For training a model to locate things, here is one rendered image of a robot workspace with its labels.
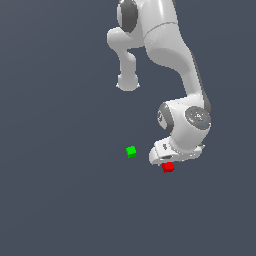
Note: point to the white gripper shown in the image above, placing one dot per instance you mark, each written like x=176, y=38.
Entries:
x=166, y=151

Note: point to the red cube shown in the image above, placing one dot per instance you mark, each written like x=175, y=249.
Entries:
x=168, y=167

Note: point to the green cube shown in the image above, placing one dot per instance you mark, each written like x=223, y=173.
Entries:
x=131, y=152

